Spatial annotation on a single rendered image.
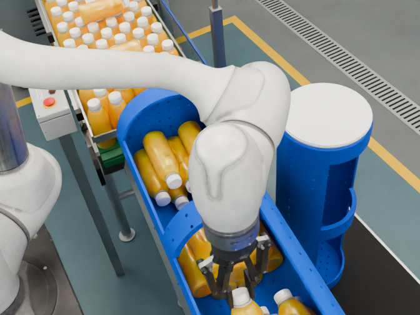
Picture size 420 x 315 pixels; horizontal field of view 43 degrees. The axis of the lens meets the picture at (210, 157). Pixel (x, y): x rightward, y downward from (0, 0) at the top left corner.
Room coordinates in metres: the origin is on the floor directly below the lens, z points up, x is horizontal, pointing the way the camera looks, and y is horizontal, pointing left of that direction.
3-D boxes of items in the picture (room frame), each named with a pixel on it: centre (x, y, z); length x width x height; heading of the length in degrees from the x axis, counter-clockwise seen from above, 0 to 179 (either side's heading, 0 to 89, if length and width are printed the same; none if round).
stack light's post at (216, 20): (1.67, -0.08, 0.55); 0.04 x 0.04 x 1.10; 17
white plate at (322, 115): (1.14, -0.36, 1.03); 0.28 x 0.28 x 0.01
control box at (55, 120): (1.30, 0.48, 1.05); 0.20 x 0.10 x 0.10; 17
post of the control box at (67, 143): (1.30, 0.48, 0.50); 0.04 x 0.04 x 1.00; 17
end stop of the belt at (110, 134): (1.27, 0.17, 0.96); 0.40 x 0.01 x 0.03; 107
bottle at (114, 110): (1.28, 0.27, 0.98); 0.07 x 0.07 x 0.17
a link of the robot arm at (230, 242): (0.48, -0.02, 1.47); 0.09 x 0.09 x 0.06
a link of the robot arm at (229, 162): (0.49, -0.02, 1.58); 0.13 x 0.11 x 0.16; 156
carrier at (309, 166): (1.14, -0.36, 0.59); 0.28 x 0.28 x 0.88
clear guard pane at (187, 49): (1.88, 0.08, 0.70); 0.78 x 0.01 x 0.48; 17
